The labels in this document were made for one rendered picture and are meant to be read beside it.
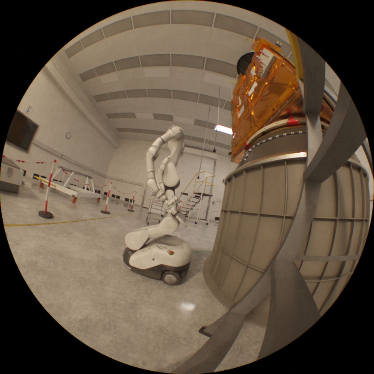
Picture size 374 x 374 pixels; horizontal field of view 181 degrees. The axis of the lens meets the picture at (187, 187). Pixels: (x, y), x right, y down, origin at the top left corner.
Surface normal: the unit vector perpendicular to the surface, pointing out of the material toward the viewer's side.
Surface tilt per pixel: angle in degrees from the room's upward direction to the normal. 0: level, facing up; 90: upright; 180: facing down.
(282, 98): 133
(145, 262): 90
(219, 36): 180
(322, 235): 90
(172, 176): 89
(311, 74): 180
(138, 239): 90
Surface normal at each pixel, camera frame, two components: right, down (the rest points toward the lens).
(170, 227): 0.01, -0.16
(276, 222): -0.83, -0.25
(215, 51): -0.19, 0.97
